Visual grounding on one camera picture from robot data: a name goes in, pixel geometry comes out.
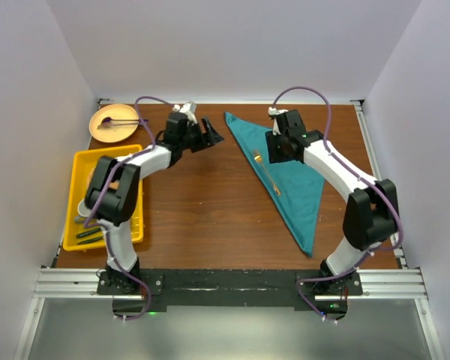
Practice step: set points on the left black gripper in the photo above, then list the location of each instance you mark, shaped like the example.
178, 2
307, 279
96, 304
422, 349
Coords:
212, 136

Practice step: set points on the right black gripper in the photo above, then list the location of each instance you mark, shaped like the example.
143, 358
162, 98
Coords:
274, 157

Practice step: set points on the gold fork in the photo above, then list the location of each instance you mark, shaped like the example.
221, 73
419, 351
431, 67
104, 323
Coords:
259, 160

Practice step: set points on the teal cloth napkin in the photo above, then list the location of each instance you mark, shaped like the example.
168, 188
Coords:
301, 186

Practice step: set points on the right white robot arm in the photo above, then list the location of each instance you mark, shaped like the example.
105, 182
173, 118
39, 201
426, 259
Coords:
371, 215

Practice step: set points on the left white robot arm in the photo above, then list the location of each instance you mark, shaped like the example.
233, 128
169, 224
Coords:
113, 191

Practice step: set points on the beige round plate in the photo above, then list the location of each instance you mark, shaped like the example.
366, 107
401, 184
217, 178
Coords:
113, 134

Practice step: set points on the purple spoon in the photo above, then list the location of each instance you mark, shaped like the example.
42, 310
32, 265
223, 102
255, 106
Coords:
110, 122

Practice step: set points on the orange woven round mat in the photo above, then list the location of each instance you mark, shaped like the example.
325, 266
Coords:
90, 176

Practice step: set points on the white grey mug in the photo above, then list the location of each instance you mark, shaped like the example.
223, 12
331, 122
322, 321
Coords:
83, 212

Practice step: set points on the yellow plastic tray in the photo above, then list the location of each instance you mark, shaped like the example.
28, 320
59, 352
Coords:
82, 163

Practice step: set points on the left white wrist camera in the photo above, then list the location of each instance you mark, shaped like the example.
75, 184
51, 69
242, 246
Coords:
188, 109

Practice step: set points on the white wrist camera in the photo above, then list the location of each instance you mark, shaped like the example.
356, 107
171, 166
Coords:
273, 113
188, 109

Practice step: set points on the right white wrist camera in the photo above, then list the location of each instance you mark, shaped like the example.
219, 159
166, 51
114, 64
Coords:
273, 113

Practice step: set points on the gold utensil green handle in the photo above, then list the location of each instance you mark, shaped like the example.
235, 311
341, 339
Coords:
90, 240

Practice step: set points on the gold spoon green handle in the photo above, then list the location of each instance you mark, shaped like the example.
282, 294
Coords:
87, 233

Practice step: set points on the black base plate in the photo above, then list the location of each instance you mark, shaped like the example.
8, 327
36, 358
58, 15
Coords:
266, 288

